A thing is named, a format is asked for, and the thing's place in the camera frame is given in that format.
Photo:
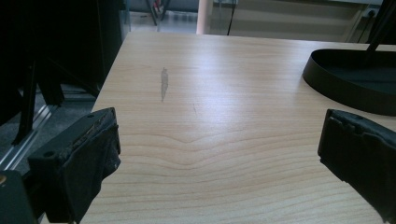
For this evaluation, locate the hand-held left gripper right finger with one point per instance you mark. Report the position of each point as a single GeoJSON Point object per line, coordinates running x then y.
{"type": "Point", "coordinates": [361, 146]}

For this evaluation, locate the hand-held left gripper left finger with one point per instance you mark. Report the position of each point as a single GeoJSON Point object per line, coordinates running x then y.
{"type": "Point", "coordinates": [77, 161]}

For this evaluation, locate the black stand base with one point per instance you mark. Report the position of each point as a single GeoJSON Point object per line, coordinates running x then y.
{"type": "Point", "coordinates": [351, 81]}

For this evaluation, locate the black stand pole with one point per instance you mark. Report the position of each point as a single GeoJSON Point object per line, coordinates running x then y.
{"type": "Point", "coordinates": [380, 25]}

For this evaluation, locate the pale round pillar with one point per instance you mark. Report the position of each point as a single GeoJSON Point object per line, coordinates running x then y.
{"type": "Point", "coordinates": [204, 15]}

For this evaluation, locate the black metal frame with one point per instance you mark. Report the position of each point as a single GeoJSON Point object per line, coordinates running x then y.
{"type": "Point", "coordinates": [28, 102]}

